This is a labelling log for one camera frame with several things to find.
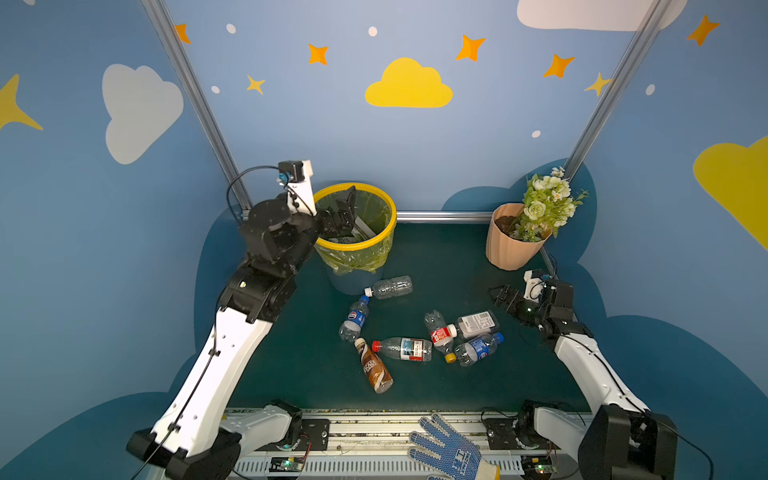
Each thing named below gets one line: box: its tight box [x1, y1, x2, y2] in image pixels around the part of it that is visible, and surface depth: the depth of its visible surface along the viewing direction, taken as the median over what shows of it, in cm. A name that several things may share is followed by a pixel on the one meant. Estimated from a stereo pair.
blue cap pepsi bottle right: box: [454, 332, 505, 367], surface depth 87 cm
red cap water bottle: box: [371, 337, 433, 362], surface depth 86 cm
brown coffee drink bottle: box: [354, 337, 394, 394], surface depth 82 cm
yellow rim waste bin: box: [314, 183, 398, 296], surface depth 87 cm
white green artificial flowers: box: [494, 166, 589, 243], surface depth 94 cm
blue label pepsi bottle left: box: [338, 295, 370, 342], surface depth 92 cm
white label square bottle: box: [456, 310, 500, 339], surface depth 93 cm
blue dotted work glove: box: [408, 412, 501, 480], surface depth 73 cm
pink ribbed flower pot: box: [485, 203, 553, 271], surface depth 104 cm
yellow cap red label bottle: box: [424, 310, 457, 364], surface depth 89 cm
